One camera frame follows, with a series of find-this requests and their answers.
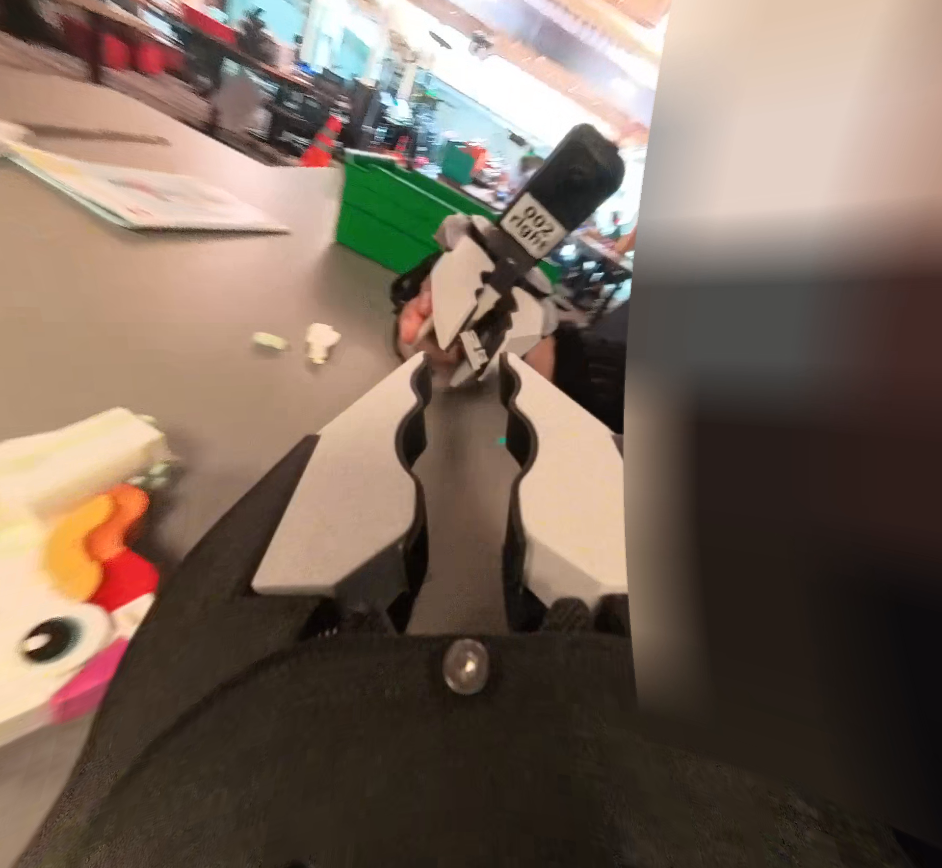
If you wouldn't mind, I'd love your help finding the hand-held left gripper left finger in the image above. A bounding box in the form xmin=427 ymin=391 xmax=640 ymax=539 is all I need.
xmin=252 ymin=353 xmax=431 ymax=635

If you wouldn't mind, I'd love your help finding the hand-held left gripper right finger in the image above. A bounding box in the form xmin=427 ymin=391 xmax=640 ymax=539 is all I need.
xmin=499 ymin=353 xmax=628 ymax=631

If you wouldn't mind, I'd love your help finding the lego unicorn model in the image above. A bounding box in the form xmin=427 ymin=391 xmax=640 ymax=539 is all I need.
xmin=0 ymin=407 xmax=179 ymax=745

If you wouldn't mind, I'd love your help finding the orange traffic cone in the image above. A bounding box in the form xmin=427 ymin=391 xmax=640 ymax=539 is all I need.
xmin=299 ymin=114 xmax=345 ymax=168

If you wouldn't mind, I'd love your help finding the stack of green bins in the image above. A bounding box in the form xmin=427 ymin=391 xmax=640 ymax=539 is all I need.
xmin=336 ymin=153 xmax=562 ymax=277

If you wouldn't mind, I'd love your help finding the lego instruction booklet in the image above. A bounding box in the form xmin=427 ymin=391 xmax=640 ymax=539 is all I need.
xmin=0 ymin=122 xmax=292 ymax=233

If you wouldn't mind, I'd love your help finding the person's right hand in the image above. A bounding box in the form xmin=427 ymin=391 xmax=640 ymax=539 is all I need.
xmin=396 ymin=278 xmax=447 ymax=368

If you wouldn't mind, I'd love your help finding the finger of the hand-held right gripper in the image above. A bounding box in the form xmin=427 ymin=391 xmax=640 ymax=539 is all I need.
xmin=506 ymin=287 xmax=562 ymax=360
xmin=430 ymin=214 xmax=503 ymax=355

